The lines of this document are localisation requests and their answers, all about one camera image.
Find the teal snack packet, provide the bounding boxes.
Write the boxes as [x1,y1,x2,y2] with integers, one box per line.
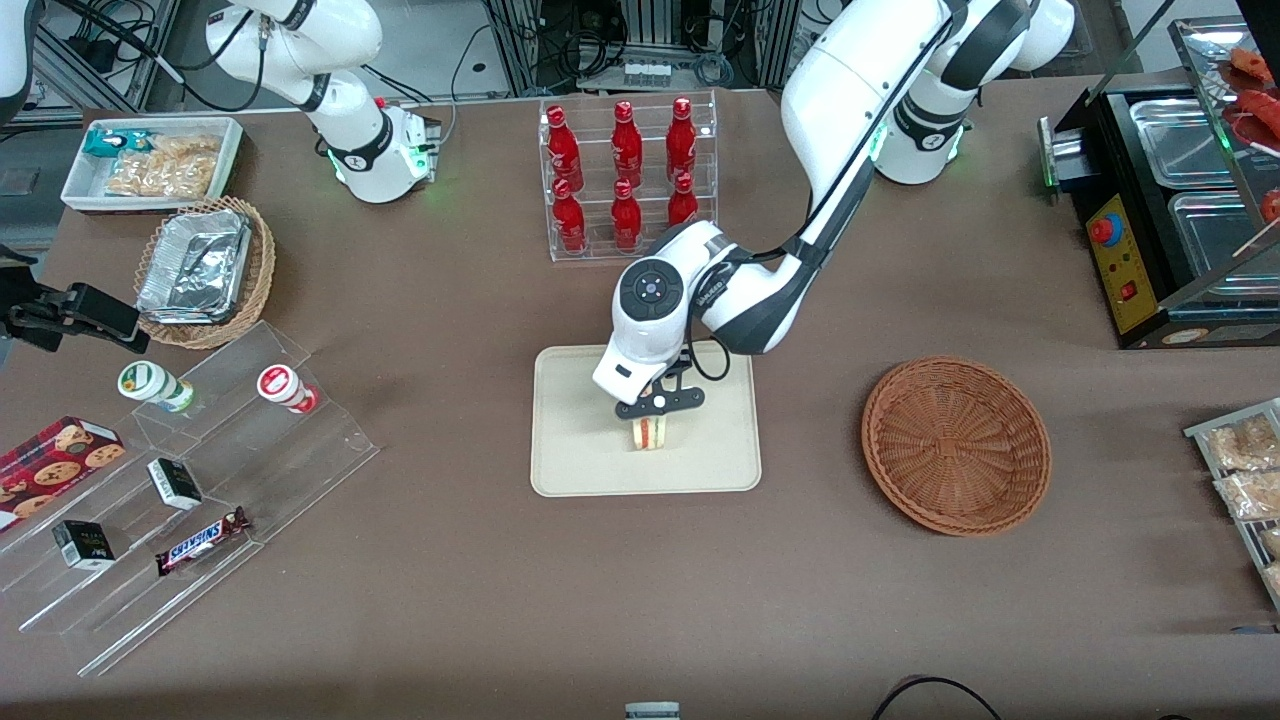
[83,128,161,159]

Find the black floor cable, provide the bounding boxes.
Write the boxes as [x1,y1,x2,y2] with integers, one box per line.
[871,676,1002,720]

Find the beige plastic tray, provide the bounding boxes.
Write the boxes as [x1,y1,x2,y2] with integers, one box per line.
[530,340,763,498]

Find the aluminium frame rack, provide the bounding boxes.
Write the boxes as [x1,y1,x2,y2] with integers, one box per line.
[485,0,801,96]

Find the clear acrylic stepped stand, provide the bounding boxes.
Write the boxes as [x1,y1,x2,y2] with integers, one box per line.
[0,320,382,679]

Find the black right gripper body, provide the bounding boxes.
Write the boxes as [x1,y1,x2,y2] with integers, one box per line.
[0,288,71,353]

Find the black food warmer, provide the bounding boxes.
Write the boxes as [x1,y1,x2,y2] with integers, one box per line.
[1038,0,1280,351]

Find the brown wicker basket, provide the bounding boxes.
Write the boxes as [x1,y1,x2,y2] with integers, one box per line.
[861,357,1053,538]

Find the small black box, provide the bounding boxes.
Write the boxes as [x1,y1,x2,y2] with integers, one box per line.
[147,458,203,511]
[52,520,116,571]

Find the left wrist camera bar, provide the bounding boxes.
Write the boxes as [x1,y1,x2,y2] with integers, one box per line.
[614,362,707,420]

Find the black camera cable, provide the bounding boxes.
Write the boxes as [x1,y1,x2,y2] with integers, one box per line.
[683,318,734,384]

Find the red cookie box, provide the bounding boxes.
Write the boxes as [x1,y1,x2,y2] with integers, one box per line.
[0,416,127,532]

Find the white rectangular bin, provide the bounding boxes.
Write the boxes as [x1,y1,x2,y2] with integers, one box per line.
[60,116,245,216]

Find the green-lidded white cup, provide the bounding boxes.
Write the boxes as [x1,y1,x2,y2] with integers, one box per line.
[117,360,196,413]

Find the red-lidded white cup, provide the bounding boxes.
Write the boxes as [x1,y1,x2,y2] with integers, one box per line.
[256,364,321,415]

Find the clear acrylic bottle rack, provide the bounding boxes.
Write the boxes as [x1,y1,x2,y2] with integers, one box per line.
[539,90,719,263]

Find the aluminium foil container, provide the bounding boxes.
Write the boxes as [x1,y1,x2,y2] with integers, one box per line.
[137,208,253,325]

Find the Snickers chocolate bar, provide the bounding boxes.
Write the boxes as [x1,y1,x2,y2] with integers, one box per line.
[155,507,252,577]

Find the light wicker basket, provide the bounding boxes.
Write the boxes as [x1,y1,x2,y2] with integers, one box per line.
[133,196,277,350]

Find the clear bag of crackers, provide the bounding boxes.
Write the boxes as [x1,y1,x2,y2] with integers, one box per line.
[105,135,223,199]

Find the steel warmer pan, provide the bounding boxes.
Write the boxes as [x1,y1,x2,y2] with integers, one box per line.
[1129,96,1238,190]
[1167,189,1280,279]

